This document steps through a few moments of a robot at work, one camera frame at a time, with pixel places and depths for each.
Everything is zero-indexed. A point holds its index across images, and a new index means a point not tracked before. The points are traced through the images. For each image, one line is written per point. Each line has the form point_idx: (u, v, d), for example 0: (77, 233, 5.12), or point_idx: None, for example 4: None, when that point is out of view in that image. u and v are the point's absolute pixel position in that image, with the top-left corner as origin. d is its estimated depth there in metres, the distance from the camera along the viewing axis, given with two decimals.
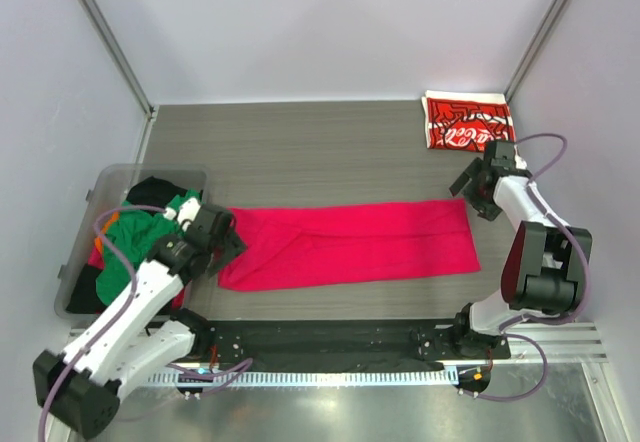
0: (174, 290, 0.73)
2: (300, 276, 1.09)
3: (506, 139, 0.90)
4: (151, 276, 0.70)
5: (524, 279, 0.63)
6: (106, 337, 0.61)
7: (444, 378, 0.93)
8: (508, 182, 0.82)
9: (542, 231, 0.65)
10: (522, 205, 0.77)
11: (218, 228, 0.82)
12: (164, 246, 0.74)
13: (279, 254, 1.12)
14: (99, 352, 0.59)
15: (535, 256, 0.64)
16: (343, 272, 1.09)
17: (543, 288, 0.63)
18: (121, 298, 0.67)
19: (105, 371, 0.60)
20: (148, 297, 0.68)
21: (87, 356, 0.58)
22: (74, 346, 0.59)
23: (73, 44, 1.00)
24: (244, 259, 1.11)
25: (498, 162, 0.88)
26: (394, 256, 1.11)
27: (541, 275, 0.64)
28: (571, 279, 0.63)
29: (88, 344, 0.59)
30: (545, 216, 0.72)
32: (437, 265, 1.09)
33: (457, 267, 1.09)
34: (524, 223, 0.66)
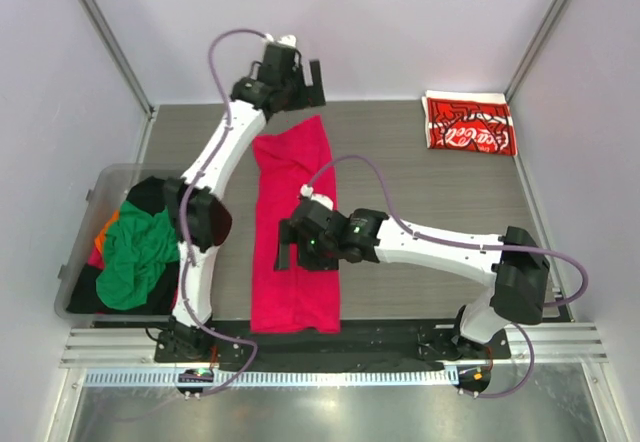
0: (261, 125, 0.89)
2: (265, 198, 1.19)
3: (309, 200, 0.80)
4: (242, 114, 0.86)
5: (536, 306, 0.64)
6: (215, 163, 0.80)
7: (444, 377, 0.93)
8: (390, 246, 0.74)
9: (508, 272, 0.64)
10: (448, 258, 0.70)
11: (286, 68, 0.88)
12: (245, 88, 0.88)
13: (284, 183, 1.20)
14: (212, 175, 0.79)
15: (528, 286, 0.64)
16: (265, 223, 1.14)
17: (541, 288, 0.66)
18: (218, 133, 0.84)
19: (220, 186, 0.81)
20: (239, 130, 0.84)
21: (205, 177, 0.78)
22: (192, 172, 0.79)
23: (72, 41, 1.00)
24: (276, 161, 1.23)
25: (328, 228, 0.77)
26: (269, 259, 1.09)
27: (534, 288, 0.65)
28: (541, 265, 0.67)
29: (203, 169, 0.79)
30: (484, 251, 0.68)
32: (260, 292, 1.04)
33: (272, 321, 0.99)
34: (502, 283, 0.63)
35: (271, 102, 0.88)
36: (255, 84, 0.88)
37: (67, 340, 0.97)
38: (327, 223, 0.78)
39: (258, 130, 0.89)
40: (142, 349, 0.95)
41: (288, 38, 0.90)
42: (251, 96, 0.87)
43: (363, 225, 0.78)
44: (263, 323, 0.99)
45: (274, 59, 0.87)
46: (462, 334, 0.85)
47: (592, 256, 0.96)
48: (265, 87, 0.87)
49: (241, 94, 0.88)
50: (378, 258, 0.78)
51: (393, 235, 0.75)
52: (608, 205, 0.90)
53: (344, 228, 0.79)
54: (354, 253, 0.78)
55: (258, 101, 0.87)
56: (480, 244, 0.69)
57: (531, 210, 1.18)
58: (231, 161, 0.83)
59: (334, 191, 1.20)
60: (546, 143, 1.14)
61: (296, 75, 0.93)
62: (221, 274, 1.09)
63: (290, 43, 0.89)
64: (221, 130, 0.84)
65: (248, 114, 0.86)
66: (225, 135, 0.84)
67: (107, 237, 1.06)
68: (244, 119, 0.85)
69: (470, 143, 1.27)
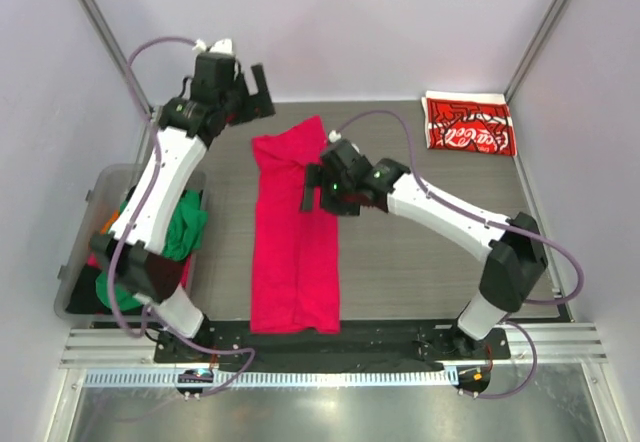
0: (200, 152, 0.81)
2: (266, 198, 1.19)
3: (345, 142, 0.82)
4: (173, 146, 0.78)
5: (518, 292, 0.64)
6: (147, 210, 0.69)
7: (444, 378, 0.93)
8: (402, 199, 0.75)
9: (505, 252, 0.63)
10: (450, 222, 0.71)
11: (221, 79, 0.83)
12: (176, 112, 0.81)
13: (284, 183, 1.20)
14: (145, 224, 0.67)
15: (516, 269, 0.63)
16: (265, 223, 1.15)
17: (530, 280, 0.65)
18: (150, 172, 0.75)
19: (157, 237, 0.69)
20: (172, 164, 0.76)
21: (136, 229, 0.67)
22: (120, 225, 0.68)
23: (72, 42, 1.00)
24: (276, 161, 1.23)
25: (351, 169, 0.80)
26: (269, 259, 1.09)
27: (525, 276, 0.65)
28: (539, 258, 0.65)
29: (133, 219, 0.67)
30: (489, 226, 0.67)
32: (260, 292, 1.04)
33: (272, 320, 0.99)
34: (492, 257, 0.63)
35: (209, 123, 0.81)
36: (187, 107, 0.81)
37: (67, 340, 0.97)
38: (351, 165, 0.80)
39: (198, 158, 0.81)
40: (141, 350, 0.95)
41: (221, 45, 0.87)
42: (184, 121, 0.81)
43: (383, 172, 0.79)
44: (263, 323, 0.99)
45: (207, 74, 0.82)
46: (459, 325, 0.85)
47: (592, 256, 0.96)
48: (199, 109, 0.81)
49: (172, 119, 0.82)
50: (388, 207, 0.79)
51: (408, 189, 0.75)
52: (609, 205, 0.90)
53: (366, 171, 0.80)
54: (367, 196, 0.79)
55: (193, 125, 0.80)
56: (486, 220, 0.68)
57: (531, 211, 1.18)
58: (168, 201, 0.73)
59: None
60: (546, 143, 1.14)
61: (238, 85, 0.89)
62: (220, 275, 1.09)
63: (224, 51, 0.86)
64: (152, 169, 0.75)
65: (179, 146, 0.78)
66: (156, 173, 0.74)
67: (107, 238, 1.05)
68: (179, 151, 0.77)
69: (470, 143, 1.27)
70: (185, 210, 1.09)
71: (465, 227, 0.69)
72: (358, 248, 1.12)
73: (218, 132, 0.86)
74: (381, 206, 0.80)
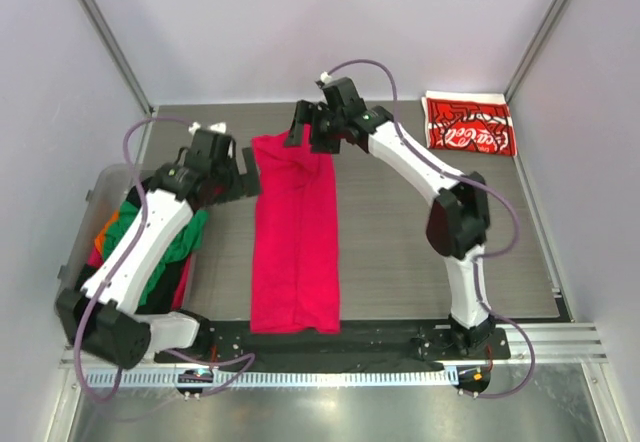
0: (185, 217, 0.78)
2: (266, 197, 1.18)
3: (348, 82, 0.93)
4: (161, 206, 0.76)
5: (455, 237, 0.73)
6: (125, 268, 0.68)
7: (444, 378, 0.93)
8: (381, 141, 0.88)
9: (450, 201, 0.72)
10: (414, 167, 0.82)
11: (217, 155, 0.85)
12: (167, 176, 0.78)
13: (285, 183, 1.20)
14: (120, 284, 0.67)
15: (456, 216, 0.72)
16: (265, 223, 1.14)
17: (470, 232, 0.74)
18: (134, 230, 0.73)
19: (130, 299, 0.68)
20: (158, 225, 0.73)
21: (109, 288, 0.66)
22: (95, 283, 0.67)
23: (72, 41, 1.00)
24: (276, 159, 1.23)
25: (347, 107, 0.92)
26: (269, 258, 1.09)
27: (465, 229, 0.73)
28: (481, 216, 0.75)
29: (109, 278, 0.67)
30: (443, 176, 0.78)
32: (260, 293, 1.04)
33: (272, 320, 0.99)
34: (438, 201, 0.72)
35: (199, 189, 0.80)
36: (179, 171, 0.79)
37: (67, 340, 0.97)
38: (348, 103, 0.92)
39: (182, 223, 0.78)
40: None
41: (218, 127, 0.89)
42: (174, 185, 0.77)
43: (372, 116, 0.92)
44: (263, 323, 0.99)
45: (205, 146, 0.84)
46: (453, 313, 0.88)
47: (592, 256, 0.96)
48: (192, 175, 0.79)
49: (163, 183, 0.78)
50: (370, 146, 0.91)
51: (388, 135, 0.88)
52: (608, 206, 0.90)
53: (358, 112, 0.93)
54: (354, 134, 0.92)
55: (183, 188, 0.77)
56: (442, 172, 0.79)
57: (531, 211, 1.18)
58: (147, 263, 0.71)
59: (334, 190, 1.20)
60: (546, 143, 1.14)
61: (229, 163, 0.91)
62: (220, 275, 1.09)
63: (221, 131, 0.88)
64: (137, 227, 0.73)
65: (166, 207, 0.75)
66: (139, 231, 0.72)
67: (107, 237, 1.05)
68: (166, 210, 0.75)
69: (470, 143, 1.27)
70: None
71: (422, 174, 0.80)
72: (358, 248, 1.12)
73: (203, 199, 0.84)
74: (364, 145, 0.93)
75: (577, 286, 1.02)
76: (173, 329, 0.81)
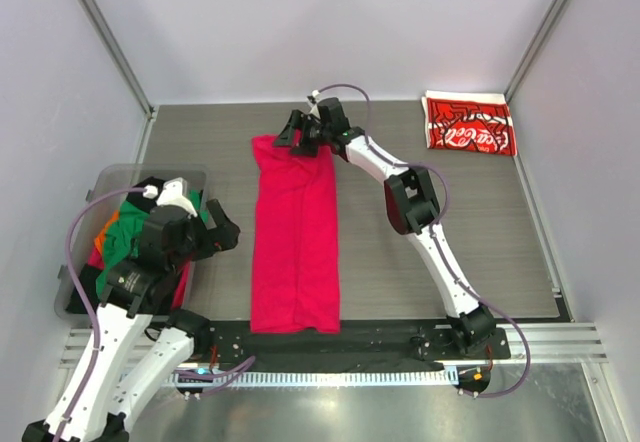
0: (143, 323, 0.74)
2: (265, 199, 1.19)
3: (336, 103, 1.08)
4: (113, 323, 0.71)
5: (405, 215, 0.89)
6: (84, 399, 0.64)
7: (444, 378, 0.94)
8: (354, 148, 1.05)
9: (397, 183, 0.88)
10: (374, 163, 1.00)
11: (169, 242, 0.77)
12: (117, 282, 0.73)
13: (285, 182, 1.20)
14: (81, 418, 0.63)
15: (404, 197, 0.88)
16: (265, 224, 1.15)
17: (418, 212, 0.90)
18: (87, 355, 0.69)
19: (96, 427, 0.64)
20: (114, 345, 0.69)
21: (70, 424, 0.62)
22: (55, 417, 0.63)
23: (72, 44, 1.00)
24: (277, 160, 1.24)
25: (334, 124, 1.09)
26: (269, 258, 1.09)
27: (412, 208, 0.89)
28: (428, 198, 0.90)
29: (68, 412, 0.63)
30: (394, 167, 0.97)
32: (260, 292, 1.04)
33: (272, 319, 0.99)
34: (388, 184, 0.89)
35: (153, 292, 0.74)
36: (129, 277, 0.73)
37: (67, 339, 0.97)
38: (335, 121, 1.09)
39: (142, 329, 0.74)
40: (139, 349, 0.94)
41: (172, 187, 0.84)
42: (126, 294, 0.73)
43: (350, 132, 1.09)
44: (263, 323, 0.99)
45: (155, 237, 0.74)
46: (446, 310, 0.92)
47: (592, 256, 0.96)
48: (145, 279, 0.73)
49: (114, 292, 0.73)
50: (349, 155, 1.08)
51: (358, 143, 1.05)
52: (608, 206, 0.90)
53: (342, 129, 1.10)
54: (337, 148, 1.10)
55: (135, 301, 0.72)
56: (393, 163, 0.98)
57: (531, 211, 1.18)
58: (107, 388, 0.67)
59: (334, 190, 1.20)
60: (546, 143, 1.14)
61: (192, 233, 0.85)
62: (220, 275, 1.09)
63: (175, 196, 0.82)
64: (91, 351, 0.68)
65: (121, 321, 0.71)
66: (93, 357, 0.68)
67: (107, 237, 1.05)
68: (120, 327, 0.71)
69: (470, 143, 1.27)
70: None
71: (380, 167, 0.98)
72: (358, 248, 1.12)
73: (162, 292, 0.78)
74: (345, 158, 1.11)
75: (577, 287, 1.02)
76: (162, 373, 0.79)
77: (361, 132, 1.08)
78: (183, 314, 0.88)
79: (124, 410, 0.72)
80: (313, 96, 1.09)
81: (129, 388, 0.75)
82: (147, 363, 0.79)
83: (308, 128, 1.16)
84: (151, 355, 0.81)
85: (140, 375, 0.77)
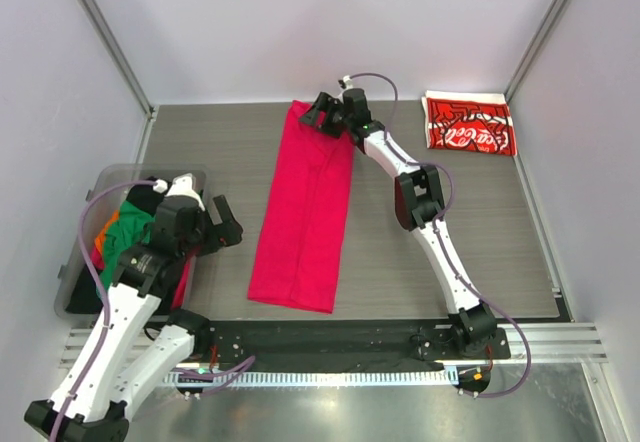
0: (152, 306, 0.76)
2: (283, 175, 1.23)
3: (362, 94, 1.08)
4: (124, 303, 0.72)
5: (410, 211, 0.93)
6: (90, 377, 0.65)
7: (444, 377, 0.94)
8: (372, 141, 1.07)
9: (407, 181, 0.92)
10: (389, 159, 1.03)
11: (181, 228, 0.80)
12: (129, 264, 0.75)
13: (302, 162, 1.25)
14: (86, 395, 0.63)
15: (412, 193, 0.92)
16: (278, 200, 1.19)
17: (423, 210, 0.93)
18: (96, 333, 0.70)
19: (100, 407, 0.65)
20: (122, 327, 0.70)
21: (76, 401, 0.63)
22: (61, 394, 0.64)
23: (73, 44, 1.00)
24: (298, 140, 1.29)
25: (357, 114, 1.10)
26: (276, 234, 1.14)
27: (419, 205, 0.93)
28: (435, 198, 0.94)
29: (74, 389, 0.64)
30: (406, 165, 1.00)
32: (262, 265, 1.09)
33: (269, 291, 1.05)
34: (398, 180, 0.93)
35: (163, 275, 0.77)
36: (141, 259, 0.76)
37: (66, 340, 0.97)
38: (359, 112, 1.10)
39: (150, 311, 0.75)
40: (138, 349, 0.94)
41: (182, 181, 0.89)
42: (137, 275, 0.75)
43: (371, 125, 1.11)
44: (260, 292, 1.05)
45: (168, 223, 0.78)
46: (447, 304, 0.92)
47: (592, 256, 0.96)
48: (156, 261, 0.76)
49: (126, 273, 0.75)
50: (366, 148, 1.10)
51: (377, 138, 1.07)
52: (608, 207, 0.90)
53: (363, 120, 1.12)
54: (355, 139, 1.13)
55: (147, 281, 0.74)
56: (406, 161, 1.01)
57: (531, 211, 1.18)
58: (113, 367, 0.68)
59: (348, 178, 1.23)
60: (546, 143, 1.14)
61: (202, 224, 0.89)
62: (220, 275, 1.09)
63: (185, 189, 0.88)
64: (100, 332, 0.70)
65: (131, 303, 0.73)
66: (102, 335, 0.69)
67: (107, 237, 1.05)
68: (130, 306, 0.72)
69: (470, 143, 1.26)
70: None
71: (393, 164, 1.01)
72: (358, 248, 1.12)
73: (172, 277, 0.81)
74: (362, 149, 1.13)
75: (577, 286, 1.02)
76: (163, 366, 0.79)
77: (382, 127, 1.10)
78: (189, 313, 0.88)
79: (124, 398, 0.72)
80: (342, 80, 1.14)
81: (130, 378, 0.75)
82: (149, 355, 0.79)
83: (334, 111, 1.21)
84: (153, 349, 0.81)
85: (141, 365, 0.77)
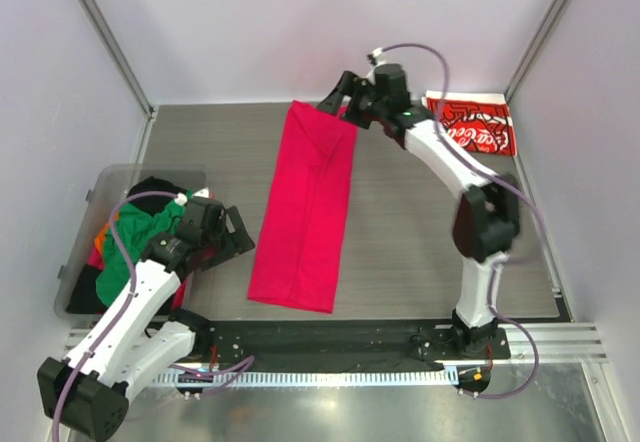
0: (173, 287, 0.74)
2: (281, 175, 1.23)
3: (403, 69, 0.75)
4: (150, 276, 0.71)
5: (478, 234, 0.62)
6: (110, 339, 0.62)
7: (444, 378, 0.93)
8: (417, 134, 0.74)
9: (480, 197, 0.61)
10: (450, 169, 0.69)
11: (208, 222, 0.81)
12: (157, 244, 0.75)
13: (303, 162, 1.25)
14: (104, 355, 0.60)
15: (485, 213, 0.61)
16: (278, 200, 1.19)
17: (495, 234, 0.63)
18: (120, 300, 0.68)
19: (112, 372, 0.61)
20: (147, 296, 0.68)
21: (92, 359, 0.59)
22: (76, 353, 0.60)
23: (73, 44, 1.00)
24: (298, 140, 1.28)
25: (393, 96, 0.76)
26: (277, 234, 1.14)
27: (493, 225, 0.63)
28: (512, 218, 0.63)
29: (92, 347, 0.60)
30: (475, 174, 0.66)
32: (261, 265, 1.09)
33: (269, 291, 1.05)
34: (464, 196, 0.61)
35: (187, 260, 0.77)
36: (171, 241, 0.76)
37: (66, 340, 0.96)
38: (396, 94, 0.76)
39: (170, 292, 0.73)
40: None
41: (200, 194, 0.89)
42: (164, 255, 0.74)
43: (414, 112, 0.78)
44: (260, 292, 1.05)
45: (197, 214, 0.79)
46: (456, 310, 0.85)
47: (592, 256, 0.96)
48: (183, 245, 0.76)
49: (153, 252, 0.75)
50: (405, 143, 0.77)
51: (424, 131, 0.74)
52: (608, 206, 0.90)
53: (402, 105, 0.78)
54: (392, 130, 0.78)
55: (174, 260, 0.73)
56: (473, 168, 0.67)
57: (531, 210, 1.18)
58: (132, 335, 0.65)
59: (348, 178, 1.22)
60: (546, 143, 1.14)
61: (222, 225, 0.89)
62: (219, 276, 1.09)
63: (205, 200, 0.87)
64: (124, 299, 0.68)
65: (158, 277, 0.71)
66: (126, 302, 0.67)
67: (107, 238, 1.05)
68: (155, 280, 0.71)
69: (469, 143, 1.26)
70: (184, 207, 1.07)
71: (457, 176, 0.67)
72: (358, 248, 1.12)
73: (192, 265, 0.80)
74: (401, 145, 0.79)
75: (577, 286, 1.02)
76: (163, 357, 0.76)
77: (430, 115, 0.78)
78: (190, 312, 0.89)
79: (127, 379, 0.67)
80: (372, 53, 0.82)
81: (132, 363, 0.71)
82: (151, 344, 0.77)
83: (360, 95, 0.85)
84: (154, 341, 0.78)
85: (144, 353, 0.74)
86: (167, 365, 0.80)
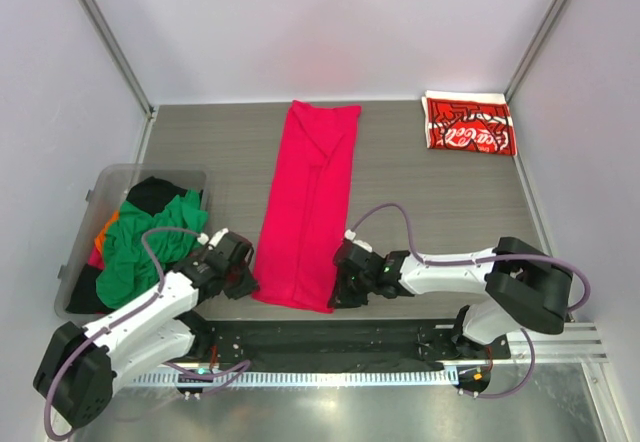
0: (189, 305, 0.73)
2: (281, 175, 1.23)
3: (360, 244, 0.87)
4: (177, 284, 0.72)
5: (544, 309, 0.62)
6: (126, 323, 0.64)
7: (444, 378, 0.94)
8: (410, 275, 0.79)
9: (504, 276, 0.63)
10: (454, 276, 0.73)
11: (236, 257, 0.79)
12: (189, 263, 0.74)
13: (302, 162, 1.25)
14: (117, 336, 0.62)
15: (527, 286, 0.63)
16: (278, 200, 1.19)
17: (554, 292, 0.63)
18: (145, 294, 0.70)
19: (117, 355, 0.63)
20: (169, 301, 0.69)
21: (107, 335, 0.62)
22: (95, 326, 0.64)
23: (72, 43, 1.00)
24: (297, 140, 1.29)
25: (363, 266, 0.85)
26: (277, 234, 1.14)
27: (542, 288, 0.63)
28: (548, 268, 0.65)
29: (110, 325, 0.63)
30: (479, 263, 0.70)
32: (262, 264, 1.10)
33: (270, 292, 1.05)
34: (498, 291, 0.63)
35: (210, 285, 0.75)
36: (202, 262, 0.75)
37: None
38: (366, 264, 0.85)
39: (185, 307, 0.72)
40: None
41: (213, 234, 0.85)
42: (192, 275, 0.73)
43: (391, 262, 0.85)
44: (261, 292, 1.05)
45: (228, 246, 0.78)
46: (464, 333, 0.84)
47: (592, 256, 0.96)
48: (211, 270, 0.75)
49: (183, 269, 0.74)
50: (412, 291, 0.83)
51: (410, 267, 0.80)
52: (608, 206, 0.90)
53: (379, 268, 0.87)
54: (389, 292, 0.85)
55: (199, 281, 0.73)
56: (474, 258, 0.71)
57: (531, 210, 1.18)
58: (146, 328, 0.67)
59: (348, 178, 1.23)
60: (546, 144, 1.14)
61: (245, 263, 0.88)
62: None
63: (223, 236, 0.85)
64: (148, 296, 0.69)
65: (183, 289, 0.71)
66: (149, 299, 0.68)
67: (107, 237, 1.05)
68: (180, 288, 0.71)
69: (470, 143, 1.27)
70: (185, 209, 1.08)
71: (466, 276, 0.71)
72: None
73: (211, 292, 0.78)
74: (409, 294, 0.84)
75: (575, 287, 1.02)
76: (157, 354, 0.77)
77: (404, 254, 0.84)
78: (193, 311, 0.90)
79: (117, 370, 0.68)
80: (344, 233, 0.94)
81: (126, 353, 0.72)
82: (150, 340, 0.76)
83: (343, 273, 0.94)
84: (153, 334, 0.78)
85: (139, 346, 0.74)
86: (162, 360, 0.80)
